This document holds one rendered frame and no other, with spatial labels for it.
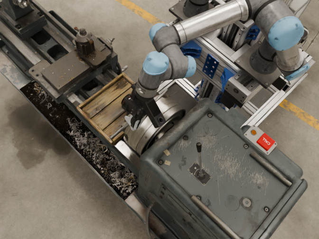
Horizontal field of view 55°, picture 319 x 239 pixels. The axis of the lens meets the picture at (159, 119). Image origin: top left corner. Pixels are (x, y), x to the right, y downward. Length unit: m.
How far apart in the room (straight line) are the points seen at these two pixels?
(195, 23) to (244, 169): 0.62
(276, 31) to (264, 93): 1.76
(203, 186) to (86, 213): 1.41
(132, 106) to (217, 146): 0.44
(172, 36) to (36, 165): 1.87
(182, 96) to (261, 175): 1.45
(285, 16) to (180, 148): 0.63
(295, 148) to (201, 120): 1.73
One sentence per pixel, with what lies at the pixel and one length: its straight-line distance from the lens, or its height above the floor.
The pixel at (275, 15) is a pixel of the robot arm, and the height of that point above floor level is 1.72.
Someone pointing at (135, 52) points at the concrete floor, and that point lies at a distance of 3.14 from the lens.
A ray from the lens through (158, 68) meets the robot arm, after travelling 0.96.
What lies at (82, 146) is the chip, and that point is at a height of 0.57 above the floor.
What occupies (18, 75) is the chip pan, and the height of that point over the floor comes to 0.54.
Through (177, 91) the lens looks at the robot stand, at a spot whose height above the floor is 0.21.
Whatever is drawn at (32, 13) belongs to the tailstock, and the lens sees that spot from 2.24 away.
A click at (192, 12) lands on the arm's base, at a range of 1.83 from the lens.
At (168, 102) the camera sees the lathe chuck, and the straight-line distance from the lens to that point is 1.44.
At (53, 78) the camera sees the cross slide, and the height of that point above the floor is 0.97.
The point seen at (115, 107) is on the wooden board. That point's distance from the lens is 1.79.
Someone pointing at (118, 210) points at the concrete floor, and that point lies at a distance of 2.50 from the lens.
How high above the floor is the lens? 2.46
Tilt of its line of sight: 63 degrees down
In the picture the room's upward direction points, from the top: 10 degrees clockwise
